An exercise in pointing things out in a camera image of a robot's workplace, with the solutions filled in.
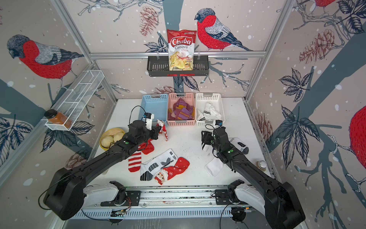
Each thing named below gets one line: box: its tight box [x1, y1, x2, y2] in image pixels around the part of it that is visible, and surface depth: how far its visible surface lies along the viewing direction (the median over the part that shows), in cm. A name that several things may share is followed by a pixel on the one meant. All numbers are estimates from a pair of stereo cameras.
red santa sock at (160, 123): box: [156, 119, 169, 142], surface depth 86 cm
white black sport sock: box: [140, 148, 178, 181], surface depth 85 cm
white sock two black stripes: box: [203, 101, 213, 115], surface depth 114 cm
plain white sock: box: [204, 156, 224, 177], surface depth 86 cm
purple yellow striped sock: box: [172, 98, 194, 120], surface depth 111 cm
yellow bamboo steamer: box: [99, 127, 126, 151], surface depth 92 cm
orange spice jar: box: [44, 108, 73, 129], surface depth 63 cm
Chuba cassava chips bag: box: [166, 29, 197, 72], surface depth 87 cm
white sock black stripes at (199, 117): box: [196, 109, 206, 122], surface depth 108 cm
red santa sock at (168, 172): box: [154, 156, 191, 186], surface depth 83 cm
